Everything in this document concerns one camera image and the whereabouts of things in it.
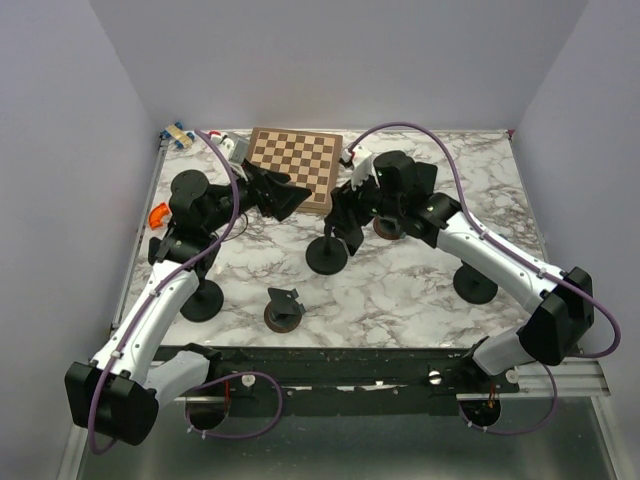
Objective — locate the aluminium frame rail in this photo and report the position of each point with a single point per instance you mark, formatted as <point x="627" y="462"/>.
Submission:
<point x="574" y="378"/>

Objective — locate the black right round-base stand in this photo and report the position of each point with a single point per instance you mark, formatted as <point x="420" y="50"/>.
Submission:
<point x="474" y="287"/>

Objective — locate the blue wheeled wooden toy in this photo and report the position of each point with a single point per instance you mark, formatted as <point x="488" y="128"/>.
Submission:
<point x="181" y="138"/>

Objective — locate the brown-base phone stand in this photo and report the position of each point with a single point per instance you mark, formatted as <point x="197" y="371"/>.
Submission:
<point x="387" y="229"/>
<point x="284" y="312"/>

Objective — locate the wooden chessboard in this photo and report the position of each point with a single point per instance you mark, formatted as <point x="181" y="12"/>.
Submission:
<point x="310" y="159"/>

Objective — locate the brown-base near phone stand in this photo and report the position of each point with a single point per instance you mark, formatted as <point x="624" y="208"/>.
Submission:
<point x="284" y="312"/>

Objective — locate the black tall round-base phone stand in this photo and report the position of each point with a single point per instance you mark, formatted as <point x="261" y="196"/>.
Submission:
<point x="327" y="255"/>

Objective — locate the black left round-base stand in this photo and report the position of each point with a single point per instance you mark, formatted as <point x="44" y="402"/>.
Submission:
<point x="204" y="304"/>

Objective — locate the brown-base far phone stand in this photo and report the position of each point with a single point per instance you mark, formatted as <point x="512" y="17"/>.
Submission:
<point x="387" y="229"/>

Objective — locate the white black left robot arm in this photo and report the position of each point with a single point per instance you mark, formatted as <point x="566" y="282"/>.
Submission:
<point x="119" y="392"/>

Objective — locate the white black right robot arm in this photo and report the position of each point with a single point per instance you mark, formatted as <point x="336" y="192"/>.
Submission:
<point x="556" y="301"/>

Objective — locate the orange plastic piece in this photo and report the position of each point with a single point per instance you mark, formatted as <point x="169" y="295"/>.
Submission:
<point x="158" y="216"/>

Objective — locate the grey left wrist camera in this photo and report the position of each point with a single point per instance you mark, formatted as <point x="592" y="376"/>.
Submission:
<point x="233" y="146"/>

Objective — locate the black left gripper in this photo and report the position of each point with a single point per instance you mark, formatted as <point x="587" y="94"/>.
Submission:
<point x="268" y="196"/>

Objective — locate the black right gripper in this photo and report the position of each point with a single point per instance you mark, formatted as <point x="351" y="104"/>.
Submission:
<point x="367" y="218"/>

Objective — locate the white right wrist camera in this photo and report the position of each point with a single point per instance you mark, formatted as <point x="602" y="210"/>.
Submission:
<point x="359" y="160"/>

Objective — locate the black phone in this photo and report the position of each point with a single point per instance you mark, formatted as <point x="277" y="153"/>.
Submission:
<point x="342" y="219"/>

